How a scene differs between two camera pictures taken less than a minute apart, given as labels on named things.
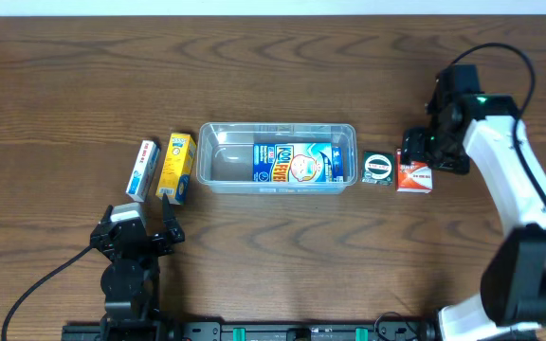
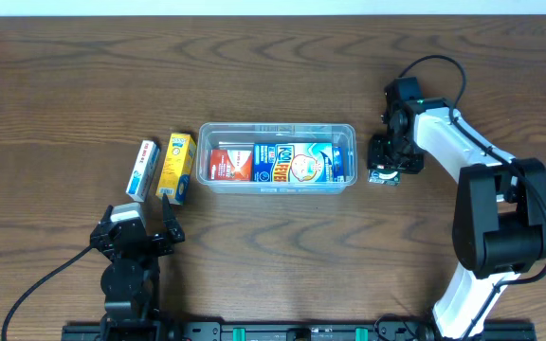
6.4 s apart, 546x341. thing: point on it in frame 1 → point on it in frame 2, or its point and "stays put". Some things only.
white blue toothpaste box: (143, 170) stays put
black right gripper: (415, 148) → (393, 160)
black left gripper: (136, 238) stays put
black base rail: (220, 331) stays put
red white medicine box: (416, 177) → (233, 165)
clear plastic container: (225, 155) stays put
